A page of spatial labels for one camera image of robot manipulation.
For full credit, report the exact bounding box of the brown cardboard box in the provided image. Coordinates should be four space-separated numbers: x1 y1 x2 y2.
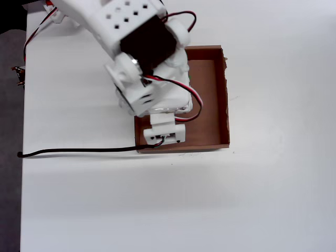
133 45 231 154

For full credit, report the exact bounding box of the thin black camera cable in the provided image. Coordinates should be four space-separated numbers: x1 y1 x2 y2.
17 138 165 158

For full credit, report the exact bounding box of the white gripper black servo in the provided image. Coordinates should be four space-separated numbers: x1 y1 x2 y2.
117 61 194 118

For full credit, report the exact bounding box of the dark metal clip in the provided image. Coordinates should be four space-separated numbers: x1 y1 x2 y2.
11 66 26 86

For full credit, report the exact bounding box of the red black white servo wire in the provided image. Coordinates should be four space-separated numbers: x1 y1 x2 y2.
23 7 59 62
143 75 204 123
161 10 197 34

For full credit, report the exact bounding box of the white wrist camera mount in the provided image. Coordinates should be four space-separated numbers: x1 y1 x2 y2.
143 114 186 145

